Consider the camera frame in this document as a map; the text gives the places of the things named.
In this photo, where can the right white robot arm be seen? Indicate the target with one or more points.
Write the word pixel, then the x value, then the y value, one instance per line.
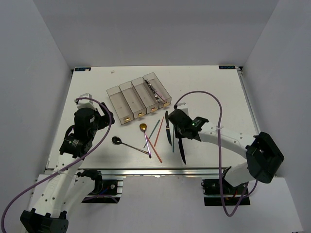
pixel 262 155

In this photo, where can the left blue table label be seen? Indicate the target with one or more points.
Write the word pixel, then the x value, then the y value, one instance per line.
pixel 82 69

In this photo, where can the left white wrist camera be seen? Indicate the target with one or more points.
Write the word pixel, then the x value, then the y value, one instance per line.
pixel 85 103

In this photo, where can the black knife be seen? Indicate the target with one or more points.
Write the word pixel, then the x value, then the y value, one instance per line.
pixel 168 128

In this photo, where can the aluminium table rail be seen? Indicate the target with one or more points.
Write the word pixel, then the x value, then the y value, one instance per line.
pixel 157 171

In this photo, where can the black spoon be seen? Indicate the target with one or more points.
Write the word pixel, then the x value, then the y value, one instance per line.
pixel 117 141

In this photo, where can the iridescent blue knife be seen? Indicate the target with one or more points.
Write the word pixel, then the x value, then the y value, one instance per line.
pixel 181 149

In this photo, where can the fork with pink handle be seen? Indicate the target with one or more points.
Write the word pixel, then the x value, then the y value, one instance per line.
pixel 160 96

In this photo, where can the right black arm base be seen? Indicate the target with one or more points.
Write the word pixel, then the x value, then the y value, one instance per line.
pixel 212 197

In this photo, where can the gold spoon purple handle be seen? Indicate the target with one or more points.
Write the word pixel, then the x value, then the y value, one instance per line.
pixel 143 128

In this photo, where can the blue table label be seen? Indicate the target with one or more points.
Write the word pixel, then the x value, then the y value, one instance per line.
pixel 82 69
pixel 226 67

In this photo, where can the teal chopstick left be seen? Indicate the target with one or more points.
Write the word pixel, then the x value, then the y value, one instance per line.
pixel 154 128

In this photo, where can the long orange chopstick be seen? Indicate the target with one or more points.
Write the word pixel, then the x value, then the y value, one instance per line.
pixel 160 160

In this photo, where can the right blue table label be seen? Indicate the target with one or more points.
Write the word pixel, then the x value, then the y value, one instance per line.
pixel 226 67

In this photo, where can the fork with dark handle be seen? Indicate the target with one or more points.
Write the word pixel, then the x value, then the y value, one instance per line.
pixel 152 90

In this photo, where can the short orange chopstick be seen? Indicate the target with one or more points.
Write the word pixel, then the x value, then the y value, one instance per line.
pixel 159 130

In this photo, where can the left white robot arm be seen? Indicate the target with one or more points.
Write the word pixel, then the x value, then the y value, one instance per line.
pixel 67 186

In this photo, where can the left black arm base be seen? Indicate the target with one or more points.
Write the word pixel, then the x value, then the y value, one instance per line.
pixel 105 190

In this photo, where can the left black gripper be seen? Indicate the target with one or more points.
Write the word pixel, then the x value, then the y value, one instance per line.
pixel 105 119

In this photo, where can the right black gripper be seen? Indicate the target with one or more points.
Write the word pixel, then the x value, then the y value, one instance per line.
pixel 177 134

